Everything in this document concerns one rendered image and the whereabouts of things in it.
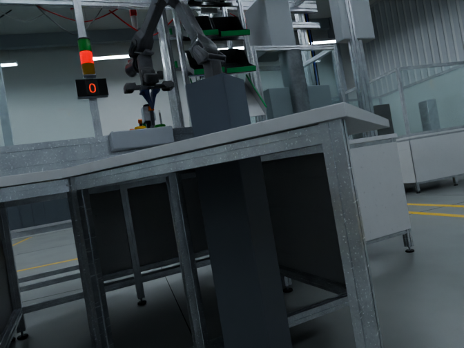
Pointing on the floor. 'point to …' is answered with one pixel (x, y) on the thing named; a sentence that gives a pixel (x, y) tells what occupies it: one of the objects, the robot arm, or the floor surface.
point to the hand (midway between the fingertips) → (151, 100)
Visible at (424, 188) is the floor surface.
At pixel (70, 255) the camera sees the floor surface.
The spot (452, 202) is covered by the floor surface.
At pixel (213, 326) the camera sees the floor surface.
